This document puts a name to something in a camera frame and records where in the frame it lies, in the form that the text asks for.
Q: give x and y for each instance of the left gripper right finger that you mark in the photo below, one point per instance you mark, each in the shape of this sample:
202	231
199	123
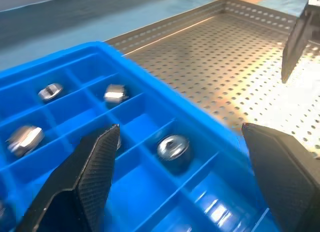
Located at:
287	182

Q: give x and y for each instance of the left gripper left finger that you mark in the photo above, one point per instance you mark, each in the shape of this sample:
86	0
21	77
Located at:
90	172

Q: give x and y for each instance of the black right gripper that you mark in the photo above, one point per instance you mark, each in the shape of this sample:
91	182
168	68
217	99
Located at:
314	2

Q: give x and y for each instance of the blue compartment tray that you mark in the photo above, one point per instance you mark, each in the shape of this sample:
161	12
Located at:
150	204

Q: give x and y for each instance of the metal nut in bin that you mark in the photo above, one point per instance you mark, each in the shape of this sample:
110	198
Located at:
25	140
115	93
50	91

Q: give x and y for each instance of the perforated metal tray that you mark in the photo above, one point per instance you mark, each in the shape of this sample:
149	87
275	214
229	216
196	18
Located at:
225	66

